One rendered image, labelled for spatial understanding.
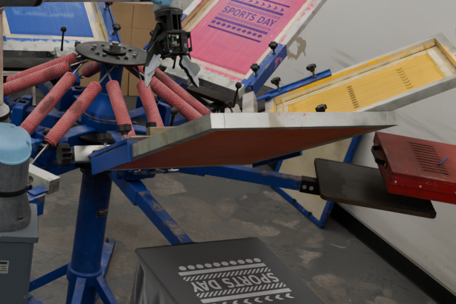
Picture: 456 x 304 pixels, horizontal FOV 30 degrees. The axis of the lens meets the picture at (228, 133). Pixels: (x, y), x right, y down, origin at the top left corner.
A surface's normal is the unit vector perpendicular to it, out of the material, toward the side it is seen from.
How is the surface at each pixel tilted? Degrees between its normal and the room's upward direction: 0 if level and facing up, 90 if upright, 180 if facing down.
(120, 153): 90
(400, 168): 0
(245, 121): 58
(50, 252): 0
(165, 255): 0
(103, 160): 90
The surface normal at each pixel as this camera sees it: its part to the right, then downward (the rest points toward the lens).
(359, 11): -0.87, 0.02
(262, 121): 0.49, -0.17
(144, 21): 0.49, 0.25
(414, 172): 0.18, -0.93
